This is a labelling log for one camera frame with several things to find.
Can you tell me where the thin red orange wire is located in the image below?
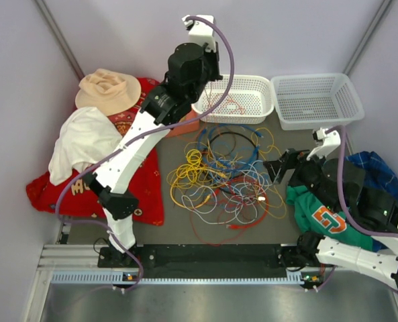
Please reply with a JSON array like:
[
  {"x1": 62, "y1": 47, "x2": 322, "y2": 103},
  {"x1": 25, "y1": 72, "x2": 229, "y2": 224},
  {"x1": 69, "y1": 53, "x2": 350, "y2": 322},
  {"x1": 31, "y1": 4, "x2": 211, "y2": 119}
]
[{"x1": 218, "y1": 93, "x2": 247, "y2": 115}]

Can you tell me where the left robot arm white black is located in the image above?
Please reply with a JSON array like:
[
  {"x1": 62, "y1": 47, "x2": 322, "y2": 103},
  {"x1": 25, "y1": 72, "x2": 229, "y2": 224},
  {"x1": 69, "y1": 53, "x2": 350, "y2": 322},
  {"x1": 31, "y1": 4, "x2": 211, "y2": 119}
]
[{"x1": 83, "y1": 43, "x2": 223, "y2": 266}]

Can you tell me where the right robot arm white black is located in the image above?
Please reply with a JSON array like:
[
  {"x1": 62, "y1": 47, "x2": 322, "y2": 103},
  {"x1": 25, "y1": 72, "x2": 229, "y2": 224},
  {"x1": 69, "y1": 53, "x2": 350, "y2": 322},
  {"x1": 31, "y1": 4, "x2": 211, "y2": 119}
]
[{"x1": 263, "y1": 149, "x2": 398, "y2": 294}]

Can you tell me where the white oval perforated basket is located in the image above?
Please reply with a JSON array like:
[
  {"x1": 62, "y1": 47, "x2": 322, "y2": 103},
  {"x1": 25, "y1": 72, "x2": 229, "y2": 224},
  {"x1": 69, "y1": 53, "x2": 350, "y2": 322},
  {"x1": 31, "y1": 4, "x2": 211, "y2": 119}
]
[{"x1": 192, "y1": 74, "x2": 274, "y2": 125}]

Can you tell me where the white rectangular mesh basket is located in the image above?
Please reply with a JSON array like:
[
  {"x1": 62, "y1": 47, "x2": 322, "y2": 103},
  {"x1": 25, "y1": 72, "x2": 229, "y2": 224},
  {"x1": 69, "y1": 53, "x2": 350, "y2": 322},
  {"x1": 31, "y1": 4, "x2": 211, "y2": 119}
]
[{"x1": 270, "y1": 73, "x2": 365, "y2": 131}]

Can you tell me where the green shirt orange logo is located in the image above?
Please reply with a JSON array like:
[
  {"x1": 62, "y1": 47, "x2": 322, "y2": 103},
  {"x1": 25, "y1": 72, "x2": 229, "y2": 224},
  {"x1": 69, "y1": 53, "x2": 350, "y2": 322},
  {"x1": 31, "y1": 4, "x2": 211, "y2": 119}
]
[{"x1": 286, "y1": 185, "x2": 381, "y2": 252}]

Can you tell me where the orange square box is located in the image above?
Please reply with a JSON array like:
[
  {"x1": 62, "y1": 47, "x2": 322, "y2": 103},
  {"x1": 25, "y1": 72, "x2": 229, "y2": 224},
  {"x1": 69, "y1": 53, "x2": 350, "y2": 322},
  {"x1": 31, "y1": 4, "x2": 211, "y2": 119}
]
[{"x1": 166, "y1": 110, "x2": 199, "y2": 138}]

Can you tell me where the blue plaid cloth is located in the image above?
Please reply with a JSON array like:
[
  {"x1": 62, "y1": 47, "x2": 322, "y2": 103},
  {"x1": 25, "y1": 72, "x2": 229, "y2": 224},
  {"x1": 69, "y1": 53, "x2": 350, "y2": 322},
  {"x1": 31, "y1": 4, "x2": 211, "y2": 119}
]
[{"x1": 346, "y1": 151, "x2": 398, "y2": 201}]

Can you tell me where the beige bucket hat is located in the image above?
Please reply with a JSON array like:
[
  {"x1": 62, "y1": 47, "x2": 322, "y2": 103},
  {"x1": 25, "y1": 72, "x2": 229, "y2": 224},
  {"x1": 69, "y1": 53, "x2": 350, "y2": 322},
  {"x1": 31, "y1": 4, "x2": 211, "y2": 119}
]
[{"x1": 74, "y1": 68, "x2": 142, "y2": 116}]

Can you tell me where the white t-shirt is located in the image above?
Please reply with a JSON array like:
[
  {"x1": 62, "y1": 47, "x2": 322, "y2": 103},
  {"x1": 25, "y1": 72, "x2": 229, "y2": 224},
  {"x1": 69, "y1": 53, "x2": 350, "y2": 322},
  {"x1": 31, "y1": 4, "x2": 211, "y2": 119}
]
[{"x1": 48, "y1": 107, "x2": 121, "y2": 186}]

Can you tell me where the red patterned cloth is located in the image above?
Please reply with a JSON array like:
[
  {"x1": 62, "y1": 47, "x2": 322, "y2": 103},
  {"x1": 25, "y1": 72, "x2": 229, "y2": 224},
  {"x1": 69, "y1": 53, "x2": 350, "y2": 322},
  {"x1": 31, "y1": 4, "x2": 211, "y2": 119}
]
[{"x1": 26, "y1": 78, "x2": 164, "y2": 226}]

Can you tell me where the orange yellow thin wire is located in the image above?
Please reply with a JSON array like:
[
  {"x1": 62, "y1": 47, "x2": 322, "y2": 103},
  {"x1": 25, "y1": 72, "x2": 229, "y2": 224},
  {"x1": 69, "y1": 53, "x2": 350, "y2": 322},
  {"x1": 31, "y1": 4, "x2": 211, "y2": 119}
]
[{"x1": 252, "y1": 126, "x2": 289, "y2": 219}]

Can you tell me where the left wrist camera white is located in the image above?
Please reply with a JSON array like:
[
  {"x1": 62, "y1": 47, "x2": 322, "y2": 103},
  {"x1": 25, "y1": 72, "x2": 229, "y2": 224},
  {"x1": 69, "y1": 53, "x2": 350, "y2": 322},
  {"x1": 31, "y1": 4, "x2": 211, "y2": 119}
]
[{"x1": 182, "y1": 15, "x2": 217, "y2": 52}]

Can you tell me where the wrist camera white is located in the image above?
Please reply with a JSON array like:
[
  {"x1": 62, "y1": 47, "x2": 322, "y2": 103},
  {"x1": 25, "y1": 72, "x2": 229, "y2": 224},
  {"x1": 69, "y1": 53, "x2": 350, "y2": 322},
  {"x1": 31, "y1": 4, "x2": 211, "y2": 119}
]
[
  {"x1": 307, "y1": 127, "x2": 341, "y2": 160},
  {"x1": 182, "y1": 15, "x2": 217, "y2": 52}
]

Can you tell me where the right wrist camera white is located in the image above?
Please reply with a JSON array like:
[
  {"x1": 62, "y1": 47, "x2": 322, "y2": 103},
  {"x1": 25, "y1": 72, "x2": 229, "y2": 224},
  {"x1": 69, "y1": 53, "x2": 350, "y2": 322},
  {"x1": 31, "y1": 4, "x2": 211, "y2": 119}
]
[{"x1": 307, "y1": 127, "x2": 341, "y2": 160}]

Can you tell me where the white thin cable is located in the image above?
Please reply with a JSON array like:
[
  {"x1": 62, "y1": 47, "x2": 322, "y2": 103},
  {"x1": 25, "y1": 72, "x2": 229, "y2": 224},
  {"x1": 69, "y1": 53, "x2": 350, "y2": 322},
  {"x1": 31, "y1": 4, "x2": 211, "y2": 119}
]
[{"x1": 180, "y1": 167, "x2": 280, "y2": 225}]

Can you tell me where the black cable loop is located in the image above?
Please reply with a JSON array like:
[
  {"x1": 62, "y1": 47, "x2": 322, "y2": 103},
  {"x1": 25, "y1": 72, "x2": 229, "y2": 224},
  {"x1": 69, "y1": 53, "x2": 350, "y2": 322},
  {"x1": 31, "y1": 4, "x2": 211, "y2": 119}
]
[{"x1": 208, "y1": 131, "x2": 260, "y2": 158}]

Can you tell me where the red ethernet cable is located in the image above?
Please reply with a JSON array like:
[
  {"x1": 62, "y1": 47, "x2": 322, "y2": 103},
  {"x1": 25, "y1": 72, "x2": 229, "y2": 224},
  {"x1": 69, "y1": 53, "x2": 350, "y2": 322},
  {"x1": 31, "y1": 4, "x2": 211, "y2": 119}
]
[{"x1": 226, "y1": 194, "x2": 270, "y2": 231}]

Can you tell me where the thick blue ethernet cable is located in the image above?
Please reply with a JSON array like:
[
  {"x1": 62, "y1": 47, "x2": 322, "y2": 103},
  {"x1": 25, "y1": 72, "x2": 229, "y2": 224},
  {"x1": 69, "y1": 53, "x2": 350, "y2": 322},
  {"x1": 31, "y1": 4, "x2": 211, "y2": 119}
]
[{"x1": 198, "y1": 123, "x2": 265, "y2": 168}]

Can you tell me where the bright yellow cable coil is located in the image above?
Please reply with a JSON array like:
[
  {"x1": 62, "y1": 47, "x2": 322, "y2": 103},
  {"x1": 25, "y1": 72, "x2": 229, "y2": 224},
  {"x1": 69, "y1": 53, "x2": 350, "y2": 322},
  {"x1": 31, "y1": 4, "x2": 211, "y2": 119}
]
[{"x1": 184, "y1": 148, "x2": 205, "y2": 167}]

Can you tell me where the thick yellow ethernet cable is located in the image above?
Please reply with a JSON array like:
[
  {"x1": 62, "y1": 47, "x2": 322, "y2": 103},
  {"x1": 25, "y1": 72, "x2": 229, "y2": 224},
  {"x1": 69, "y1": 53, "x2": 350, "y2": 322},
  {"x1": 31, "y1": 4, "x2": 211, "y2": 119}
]
[{"x1": 170, "y1": 180, "x2": 216, "y2": 211}]

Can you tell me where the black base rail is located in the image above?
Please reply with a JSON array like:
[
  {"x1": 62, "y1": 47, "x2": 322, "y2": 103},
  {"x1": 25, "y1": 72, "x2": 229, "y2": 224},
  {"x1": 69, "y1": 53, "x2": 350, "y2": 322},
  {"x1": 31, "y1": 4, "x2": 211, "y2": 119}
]
[{"x1": 97, "y1": 243, "x2": 320, "y2": 279}]

